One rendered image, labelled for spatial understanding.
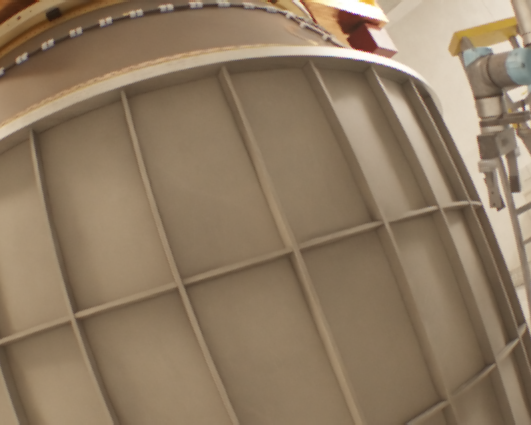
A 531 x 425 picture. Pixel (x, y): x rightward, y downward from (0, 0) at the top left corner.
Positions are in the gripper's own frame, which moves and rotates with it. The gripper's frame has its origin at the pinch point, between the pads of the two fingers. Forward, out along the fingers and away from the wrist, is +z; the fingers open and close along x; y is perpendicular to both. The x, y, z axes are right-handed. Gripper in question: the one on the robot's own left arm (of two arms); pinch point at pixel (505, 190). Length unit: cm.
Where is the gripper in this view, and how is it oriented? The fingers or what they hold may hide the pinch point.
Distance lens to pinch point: 116.7
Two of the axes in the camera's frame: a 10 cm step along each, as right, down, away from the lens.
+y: -6.4, 0.4, 7.7
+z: 2.2, 9.7, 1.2
